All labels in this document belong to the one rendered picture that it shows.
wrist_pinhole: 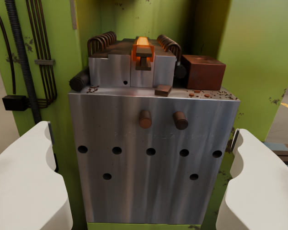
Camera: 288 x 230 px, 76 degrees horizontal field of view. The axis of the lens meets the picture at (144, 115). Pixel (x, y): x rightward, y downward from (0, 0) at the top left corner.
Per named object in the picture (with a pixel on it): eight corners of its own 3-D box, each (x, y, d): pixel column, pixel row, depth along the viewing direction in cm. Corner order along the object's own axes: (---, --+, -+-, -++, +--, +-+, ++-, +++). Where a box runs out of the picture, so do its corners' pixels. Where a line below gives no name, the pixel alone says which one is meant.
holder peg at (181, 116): (187, 130, 39) (189, 119, 38) (174, 130, 39) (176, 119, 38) (183, 121, 43) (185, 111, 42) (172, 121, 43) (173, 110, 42)
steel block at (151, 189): (202, 225, 61) (241, 100, 41) (86, 222, 60) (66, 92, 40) (174, 133, 111) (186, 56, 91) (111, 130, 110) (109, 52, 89)
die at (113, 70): (172, 88, 46) (176, 53, 42) (90, 85, 45) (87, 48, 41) (158, 58, 83) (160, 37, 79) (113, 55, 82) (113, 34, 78)
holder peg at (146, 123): (151, 129, 39) (152, 118, 38) (138, 128, 39) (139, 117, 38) (150, 120, 43) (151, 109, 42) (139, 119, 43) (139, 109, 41)
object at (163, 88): (167, 96, 41) (168, 91, 40) (154, 94, 41) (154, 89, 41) (171, 90, 44) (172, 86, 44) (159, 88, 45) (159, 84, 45)
